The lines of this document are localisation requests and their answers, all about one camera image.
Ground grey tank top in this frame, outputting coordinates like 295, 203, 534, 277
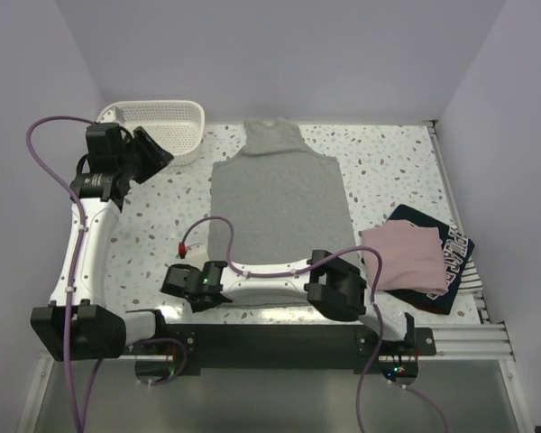
206, 116, 361, 310

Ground pink tank top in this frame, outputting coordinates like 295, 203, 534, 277
362, 220, 448, 295

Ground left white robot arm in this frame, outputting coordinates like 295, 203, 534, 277
31, 123, 173, 362

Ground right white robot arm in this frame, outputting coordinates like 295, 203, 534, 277
160, 247, 416, 355

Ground navy lettered tank top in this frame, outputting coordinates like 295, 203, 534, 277
389, 204, 475, 315

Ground white plastic basket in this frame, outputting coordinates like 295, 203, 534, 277
111, 100, 206, 166

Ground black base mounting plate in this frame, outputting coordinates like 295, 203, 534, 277
116, 322, 436, 378

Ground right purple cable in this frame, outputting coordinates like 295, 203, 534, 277
179, 217, 450, 433

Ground aluminium frame rail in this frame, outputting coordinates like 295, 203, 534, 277
35, 128, 536, 433

